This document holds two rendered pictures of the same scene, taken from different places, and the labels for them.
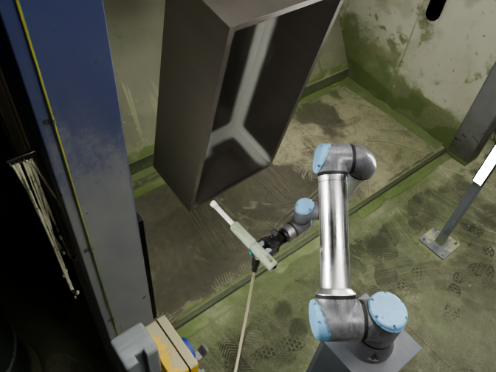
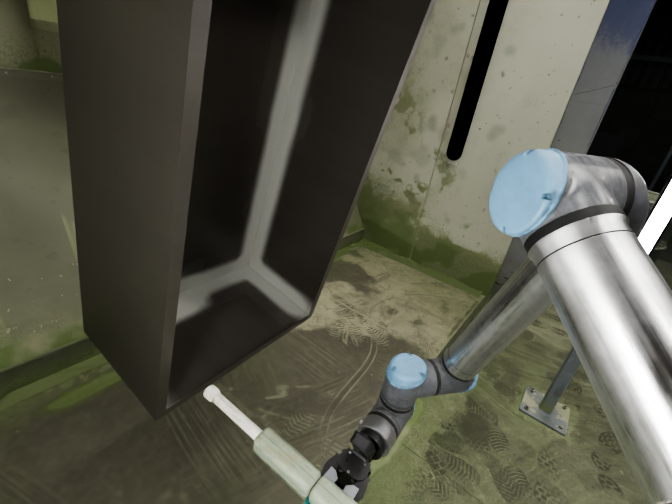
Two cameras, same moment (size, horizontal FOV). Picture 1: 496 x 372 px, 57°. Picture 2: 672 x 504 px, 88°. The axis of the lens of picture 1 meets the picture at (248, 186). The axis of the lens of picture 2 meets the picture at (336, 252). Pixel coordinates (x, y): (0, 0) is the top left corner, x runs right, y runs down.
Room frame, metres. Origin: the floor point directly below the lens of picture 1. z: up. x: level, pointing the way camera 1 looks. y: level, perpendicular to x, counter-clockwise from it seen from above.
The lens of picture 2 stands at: (0.90, 0.07, 1.25)
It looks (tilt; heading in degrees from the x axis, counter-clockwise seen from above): 26 degrees down; 347
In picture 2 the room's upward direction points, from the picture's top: 10 degrees clockwise
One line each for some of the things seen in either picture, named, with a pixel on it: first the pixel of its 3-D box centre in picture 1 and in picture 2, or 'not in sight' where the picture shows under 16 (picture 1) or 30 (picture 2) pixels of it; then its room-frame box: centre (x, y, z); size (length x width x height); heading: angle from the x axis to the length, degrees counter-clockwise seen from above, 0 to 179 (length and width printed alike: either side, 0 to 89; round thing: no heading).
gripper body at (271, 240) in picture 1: (274, 242); (357, 464); (1.37, -0.17, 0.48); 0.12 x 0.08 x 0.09; 136
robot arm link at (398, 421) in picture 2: (298, 224); (391, 412); (1.50, -0.29, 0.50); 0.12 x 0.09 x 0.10; 136
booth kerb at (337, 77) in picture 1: (226, 127); (234, 288); (2.66, 0.21, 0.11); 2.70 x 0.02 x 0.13; 133
